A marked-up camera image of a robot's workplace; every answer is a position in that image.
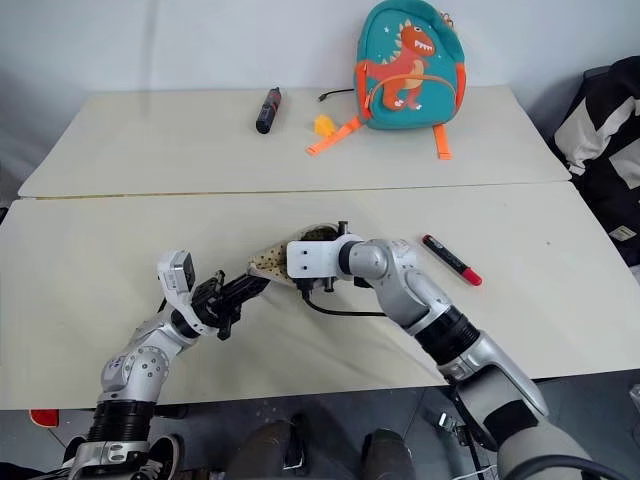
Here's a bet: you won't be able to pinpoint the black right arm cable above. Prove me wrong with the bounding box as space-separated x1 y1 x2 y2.
298 284 501 451

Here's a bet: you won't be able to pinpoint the grey checked pouch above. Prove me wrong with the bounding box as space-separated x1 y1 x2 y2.
246 222 342 287

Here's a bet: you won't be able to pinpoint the dark brown rounded shape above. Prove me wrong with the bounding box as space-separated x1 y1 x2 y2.
238 419 297 480
366 428 417 480

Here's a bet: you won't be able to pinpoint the teal dinosaur backpack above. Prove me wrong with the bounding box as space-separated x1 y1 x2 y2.
305 0 469 162

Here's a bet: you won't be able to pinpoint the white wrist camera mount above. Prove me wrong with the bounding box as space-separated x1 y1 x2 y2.
156 248 206 335
285 233 347 280

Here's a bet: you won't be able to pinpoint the black sneaker white laces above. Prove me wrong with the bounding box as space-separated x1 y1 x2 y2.
143 433 182 480
61 435 90 467

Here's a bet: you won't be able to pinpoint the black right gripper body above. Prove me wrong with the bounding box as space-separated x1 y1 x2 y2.
292 219 350 302

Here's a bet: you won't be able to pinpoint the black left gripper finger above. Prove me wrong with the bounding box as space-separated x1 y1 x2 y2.
221 272 267 297
233 281 271 308

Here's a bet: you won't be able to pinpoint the red floor object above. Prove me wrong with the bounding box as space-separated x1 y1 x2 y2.
29 408 62 429

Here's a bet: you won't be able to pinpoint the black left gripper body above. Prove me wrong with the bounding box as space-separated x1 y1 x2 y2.
191 269 245 342

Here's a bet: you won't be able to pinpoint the black and white jacket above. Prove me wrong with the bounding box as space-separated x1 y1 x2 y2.
553 55 640 269

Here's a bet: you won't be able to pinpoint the red and black marker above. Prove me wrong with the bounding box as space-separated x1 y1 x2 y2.
421 233 484 288

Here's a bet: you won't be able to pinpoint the black marker pen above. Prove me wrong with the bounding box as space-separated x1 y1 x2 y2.
254 86 285 136

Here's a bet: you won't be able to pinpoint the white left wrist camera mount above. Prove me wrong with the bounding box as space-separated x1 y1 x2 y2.
156 248 206 335

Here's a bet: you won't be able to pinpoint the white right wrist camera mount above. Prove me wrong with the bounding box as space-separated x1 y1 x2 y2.
285 233 347 280

